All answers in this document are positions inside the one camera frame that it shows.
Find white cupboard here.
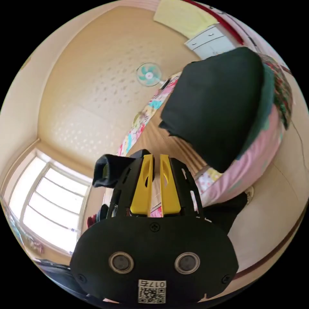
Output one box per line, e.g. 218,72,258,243
184,23,239,60

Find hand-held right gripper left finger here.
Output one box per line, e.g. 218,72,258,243
130,154,154,216

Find floral patterned blanket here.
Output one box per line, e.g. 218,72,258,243
259,54,294,131

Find pile of clothes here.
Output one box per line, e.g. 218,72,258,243
158,46,276,174

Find black long sleeve shirt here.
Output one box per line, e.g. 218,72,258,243
92,154,138,189

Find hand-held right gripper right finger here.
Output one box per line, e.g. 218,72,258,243
159,154,181,216

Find pale yellow cloth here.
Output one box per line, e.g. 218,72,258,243
153,0,211,39

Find wall fan with teal blades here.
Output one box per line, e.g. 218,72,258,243
136,62,171,88

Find bed with woven mat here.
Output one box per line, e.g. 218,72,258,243
116,54,294,218

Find window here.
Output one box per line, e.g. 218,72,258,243
7,154,93,256

